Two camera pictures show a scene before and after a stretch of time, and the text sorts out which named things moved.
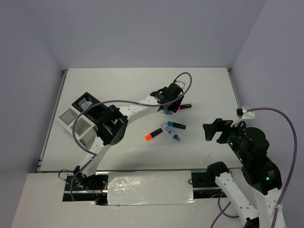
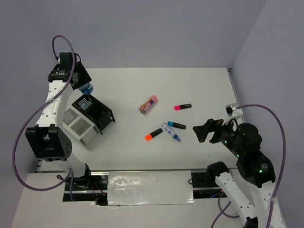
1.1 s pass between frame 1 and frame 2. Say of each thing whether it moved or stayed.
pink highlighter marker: stayed
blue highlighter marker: stayed
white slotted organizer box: stayed
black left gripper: moved
